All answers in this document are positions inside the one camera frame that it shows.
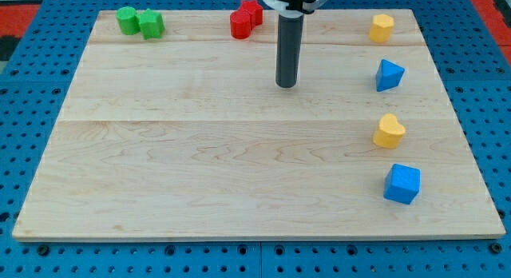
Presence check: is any blue triangle block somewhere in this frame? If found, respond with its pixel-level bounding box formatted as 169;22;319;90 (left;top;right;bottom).
375;59;405;92

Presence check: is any light wooden board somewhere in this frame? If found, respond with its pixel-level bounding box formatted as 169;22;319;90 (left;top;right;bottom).
12;9;505;242

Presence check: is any blue cube block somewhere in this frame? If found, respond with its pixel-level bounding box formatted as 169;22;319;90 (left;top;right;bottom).
383;164;422;205

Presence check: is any robot arm flange black white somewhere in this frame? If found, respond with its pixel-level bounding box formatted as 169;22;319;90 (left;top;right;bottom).
263;0;328;18

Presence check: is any yellow hexagon block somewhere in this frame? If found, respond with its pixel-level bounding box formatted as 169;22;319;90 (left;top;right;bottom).
368;14;394;43

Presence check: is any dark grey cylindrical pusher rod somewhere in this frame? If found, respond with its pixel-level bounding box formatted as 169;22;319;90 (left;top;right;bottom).
275;15;303;88

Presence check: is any green cylinder block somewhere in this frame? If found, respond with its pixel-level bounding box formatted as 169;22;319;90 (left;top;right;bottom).
116;6;141;35

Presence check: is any yellow heart block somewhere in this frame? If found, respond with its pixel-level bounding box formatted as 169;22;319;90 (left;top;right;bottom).
372;113;406;149

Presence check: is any green star block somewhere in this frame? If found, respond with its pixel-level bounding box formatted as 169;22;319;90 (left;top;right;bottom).
137;9;165;40

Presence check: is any red star block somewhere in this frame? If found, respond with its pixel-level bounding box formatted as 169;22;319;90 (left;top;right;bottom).
239;0;263;30

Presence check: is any red cylinder block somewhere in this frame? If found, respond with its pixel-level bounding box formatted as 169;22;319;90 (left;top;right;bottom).
229;10;252;39

